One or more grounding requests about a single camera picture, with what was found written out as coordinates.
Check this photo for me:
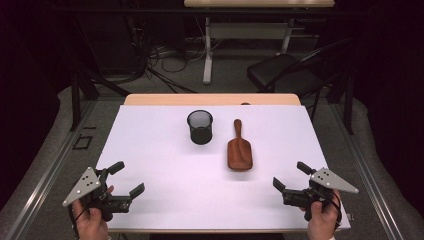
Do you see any black equipment cabinet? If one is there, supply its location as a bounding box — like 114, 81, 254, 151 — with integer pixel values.
79, 13, 141, 76

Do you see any black folding chair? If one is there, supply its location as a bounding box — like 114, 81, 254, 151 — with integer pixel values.
246, 37, 355, 123

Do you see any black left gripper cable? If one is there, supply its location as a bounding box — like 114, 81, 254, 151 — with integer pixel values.
68, 204, 89, 238

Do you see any grey metal floor rail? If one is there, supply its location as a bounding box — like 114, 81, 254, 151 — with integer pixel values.
4, 99, 98, 240
328, 103, 406, 240

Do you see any black metal stand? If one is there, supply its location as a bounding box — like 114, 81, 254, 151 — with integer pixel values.
325, 71, 355, 136
68, 64, 132, 133

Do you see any light wooden table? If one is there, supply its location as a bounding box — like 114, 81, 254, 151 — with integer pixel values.
99, 93, 352, 234

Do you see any black horizontal crossbar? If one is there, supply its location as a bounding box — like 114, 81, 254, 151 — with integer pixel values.
49, 7, 371, 17

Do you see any white table cover sheet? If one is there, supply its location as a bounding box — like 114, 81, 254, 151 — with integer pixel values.
94, 104, 352, 232

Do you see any white-framed desk with wooden top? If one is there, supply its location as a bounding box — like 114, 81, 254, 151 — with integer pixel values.
183, 0, 336, 86

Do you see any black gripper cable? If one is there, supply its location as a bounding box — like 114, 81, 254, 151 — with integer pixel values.
68, 204, 89, 238
328, 190, 344, 232

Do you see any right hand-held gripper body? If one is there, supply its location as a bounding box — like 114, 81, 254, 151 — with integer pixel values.
282, 166, 361, 223

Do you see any black mesh cup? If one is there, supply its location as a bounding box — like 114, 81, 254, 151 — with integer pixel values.
186, 109, 214, 146

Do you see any brown wooden scoop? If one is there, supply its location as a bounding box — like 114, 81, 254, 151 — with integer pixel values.
226, 118, 254, 173

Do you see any tangle of black floor cables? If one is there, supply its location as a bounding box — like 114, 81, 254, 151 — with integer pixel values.
128, 16, 208, 94

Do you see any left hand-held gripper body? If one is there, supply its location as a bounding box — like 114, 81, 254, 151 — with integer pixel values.
62, 166, 133, 223

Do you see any person's right hand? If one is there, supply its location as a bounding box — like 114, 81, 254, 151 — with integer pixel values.
299, 189, 344, 240

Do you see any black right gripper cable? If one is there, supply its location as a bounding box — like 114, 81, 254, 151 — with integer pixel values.
328, 190, 344, 232

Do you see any person's left hand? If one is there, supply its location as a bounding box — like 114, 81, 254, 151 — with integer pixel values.
71, 185, 115, 240

